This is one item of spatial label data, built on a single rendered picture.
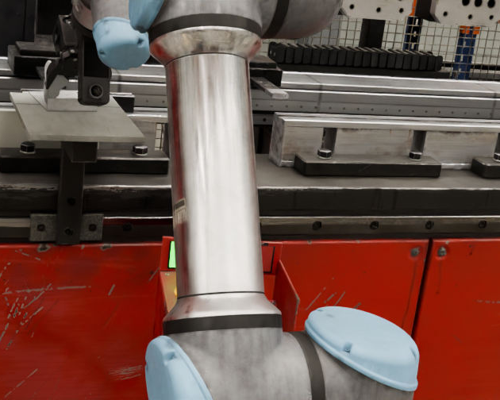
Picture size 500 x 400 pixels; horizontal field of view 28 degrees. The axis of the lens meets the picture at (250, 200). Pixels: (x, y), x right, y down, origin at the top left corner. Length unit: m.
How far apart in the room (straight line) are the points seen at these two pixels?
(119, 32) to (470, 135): 0.96
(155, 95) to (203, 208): 1.17
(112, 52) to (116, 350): 0.66
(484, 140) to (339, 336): 1.22
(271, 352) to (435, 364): 1.22
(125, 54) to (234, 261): 0.52
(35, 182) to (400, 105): 0.95
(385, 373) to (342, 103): 1.35
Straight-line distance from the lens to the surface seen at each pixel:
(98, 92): 1.55
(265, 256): 1.65
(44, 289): 1.78
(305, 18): 1.05
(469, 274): 2.08
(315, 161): 1.90
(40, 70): 1.96
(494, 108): 2.45
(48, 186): 1.70
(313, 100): 2.22
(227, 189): 0.95
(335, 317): 1.00
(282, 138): 1.92
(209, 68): 0.98
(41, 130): 1.56
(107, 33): 1.38
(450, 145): 2.10
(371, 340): 0.98
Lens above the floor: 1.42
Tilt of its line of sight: 18 degrees down
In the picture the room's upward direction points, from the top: 7 degrees clockwise
